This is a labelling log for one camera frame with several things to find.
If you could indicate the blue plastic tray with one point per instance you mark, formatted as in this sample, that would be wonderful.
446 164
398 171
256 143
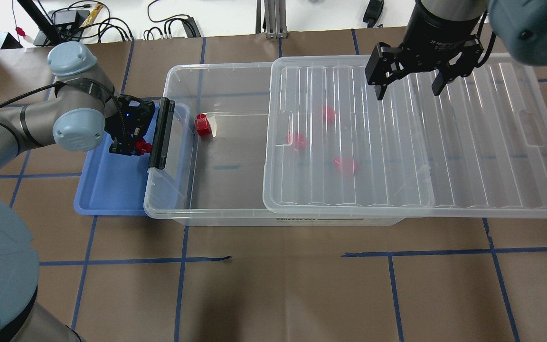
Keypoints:
112 184

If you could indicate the clear plastic storage box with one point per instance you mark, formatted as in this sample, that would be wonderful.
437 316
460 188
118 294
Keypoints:
245 174

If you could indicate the red block under lid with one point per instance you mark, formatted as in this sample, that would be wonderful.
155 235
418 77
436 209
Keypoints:
329 115
296 140
346 165

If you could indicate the red block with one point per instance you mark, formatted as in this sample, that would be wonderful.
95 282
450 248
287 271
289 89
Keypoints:
329 115
296 140
346 165
202 125
142 147

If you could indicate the brown paper table cover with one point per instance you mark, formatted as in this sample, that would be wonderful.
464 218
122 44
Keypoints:
141 279

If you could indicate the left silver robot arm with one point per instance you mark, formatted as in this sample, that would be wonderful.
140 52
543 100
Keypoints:
86 108

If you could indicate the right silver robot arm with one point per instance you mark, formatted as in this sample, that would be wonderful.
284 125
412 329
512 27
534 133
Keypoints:
522 27

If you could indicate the clear ribbed box lid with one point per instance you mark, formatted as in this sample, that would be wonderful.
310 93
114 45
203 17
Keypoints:
479 149

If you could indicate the red block in box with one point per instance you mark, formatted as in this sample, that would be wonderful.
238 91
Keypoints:
202 125

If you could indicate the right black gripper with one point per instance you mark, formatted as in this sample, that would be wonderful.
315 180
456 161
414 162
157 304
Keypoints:
437 29

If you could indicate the small red object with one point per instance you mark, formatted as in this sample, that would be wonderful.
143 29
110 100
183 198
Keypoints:
20 32

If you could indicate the black box latch handle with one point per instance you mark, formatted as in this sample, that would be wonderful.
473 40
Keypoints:
161 136

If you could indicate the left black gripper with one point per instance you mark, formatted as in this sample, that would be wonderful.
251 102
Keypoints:
122 141

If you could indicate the aluminium frame post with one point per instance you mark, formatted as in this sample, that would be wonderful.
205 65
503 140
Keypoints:
271 18

